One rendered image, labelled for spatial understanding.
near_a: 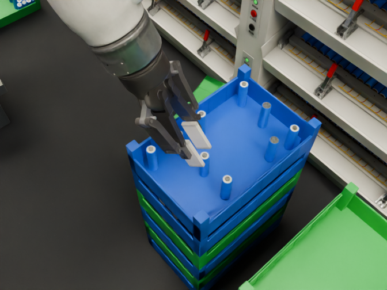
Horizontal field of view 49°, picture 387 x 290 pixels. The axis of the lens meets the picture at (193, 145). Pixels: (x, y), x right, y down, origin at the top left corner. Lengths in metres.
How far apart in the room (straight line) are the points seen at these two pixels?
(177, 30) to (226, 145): 0.73
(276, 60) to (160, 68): 0.59
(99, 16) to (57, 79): 1.05
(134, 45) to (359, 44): 0.53
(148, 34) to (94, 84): 0.96
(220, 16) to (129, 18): 0.72
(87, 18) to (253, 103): 0.48
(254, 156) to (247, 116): 0.10
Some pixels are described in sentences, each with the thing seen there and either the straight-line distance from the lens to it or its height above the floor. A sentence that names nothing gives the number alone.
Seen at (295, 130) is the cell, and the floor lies 0.47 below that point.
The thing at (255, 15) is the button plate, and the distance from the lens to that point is 1.10.
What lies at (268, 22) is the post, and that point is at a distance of 1.08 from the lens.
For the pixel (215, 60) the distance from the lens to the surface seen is 1.40.
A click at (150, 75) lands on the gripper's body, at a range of 0.60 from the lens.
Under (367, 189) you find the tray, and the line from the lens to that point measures 1.21.
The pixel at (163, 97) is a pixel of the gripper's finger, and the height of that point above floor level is 0.62.
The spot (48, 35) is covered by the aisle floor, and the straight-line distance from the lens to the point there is 1.74.
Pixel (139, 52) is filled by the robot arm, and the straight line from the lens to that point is 0.57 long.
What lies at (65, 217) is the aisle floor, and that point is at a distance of 1.27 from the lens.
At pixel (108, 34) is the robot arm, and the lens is 0.55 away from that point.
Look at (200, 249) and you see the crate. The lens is 0.80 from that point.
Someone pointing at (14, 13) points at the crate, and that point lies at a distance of 1.80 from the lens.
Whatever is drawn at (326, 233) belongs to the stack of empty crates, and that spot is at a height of 0.32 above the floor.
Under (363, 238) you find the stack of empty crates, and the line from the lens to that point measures 0.91.
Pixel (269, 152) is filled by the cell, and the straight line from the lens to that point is 0.81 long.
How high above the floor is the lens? 1.11
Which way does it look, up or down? 57 degrees down
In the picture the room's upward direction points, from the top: straight up
